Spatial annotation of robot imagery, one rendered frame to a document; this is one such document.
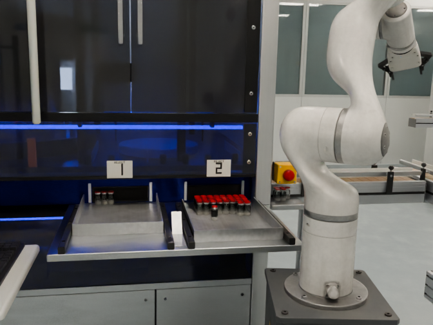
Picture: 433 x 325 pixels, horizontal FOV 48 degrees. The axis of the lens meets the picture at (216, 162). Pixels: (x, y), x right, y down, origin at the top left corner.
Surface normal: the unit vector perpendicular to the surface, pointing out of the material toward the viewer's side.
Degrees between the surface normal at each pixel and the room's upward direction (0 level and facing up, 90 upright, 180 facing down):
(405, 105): 90
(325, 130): 76
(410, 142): 90
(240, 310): 90
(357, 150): 109
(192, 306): 90
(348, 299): 0
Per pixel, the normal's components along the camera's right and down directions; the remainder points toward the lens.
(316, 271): -0.55, 0.15
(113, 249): 0.02, -0.98
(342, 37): -0.58, -0.15
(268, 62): 0.17, 0.19
